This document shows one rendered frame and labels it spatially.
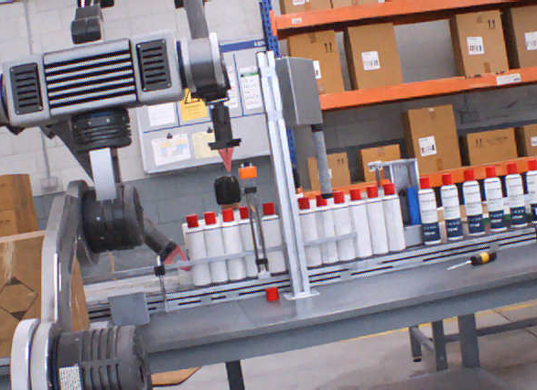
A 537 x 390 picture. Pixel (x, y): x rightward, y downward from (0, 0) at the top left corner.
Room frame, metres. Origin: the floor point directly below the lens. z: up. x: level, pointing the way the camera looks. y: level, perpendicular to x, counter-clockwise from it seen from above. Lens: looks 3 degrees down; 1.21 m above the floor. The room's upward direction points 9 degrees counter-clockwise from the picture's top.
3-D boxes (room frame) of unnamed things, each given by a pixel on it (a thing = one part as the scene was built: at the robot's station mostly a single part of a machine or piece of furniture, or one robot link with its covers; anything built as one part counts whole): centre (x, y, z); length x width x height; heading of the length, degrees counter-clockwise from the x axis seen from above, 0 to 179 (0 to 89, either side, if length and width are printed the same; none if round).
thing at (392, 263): (2.30, 0.01, 0.85); 1.65 x 0.11 x 0.05; 97
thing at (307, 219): (2.31, -0.10, 0.98); 0.05 x 0.05 x 0.20
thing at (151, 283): (2.30, 0.30, 0.90); 1.07 x 0.01 x 0.02; 97
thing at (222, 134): (2.48, 0.11, 1.31); 0.10 x 0.07 x 0.07; 97
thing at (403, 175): (2.45, -0.40, 1.01); 0.14 x 0.13 x 0.26; 97
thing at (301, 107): (2.23, -0.11, 1.38); 0.17 x 0.10 x 0.19; 152
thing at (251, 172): (2.25, 0.05, 1.05); 0.10 x 0.04 x 0.33; 7
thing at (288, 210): (2.16, -0.05, 1.16); 0.04 x 0.04 x 0.67; 7
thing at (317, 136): (2.22, -0.16, 1.18); 0.04 x 0.04 x 0.21
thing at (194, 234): (2.27, 0.22, 0.98); 0.05 x 0.05 x 0.20
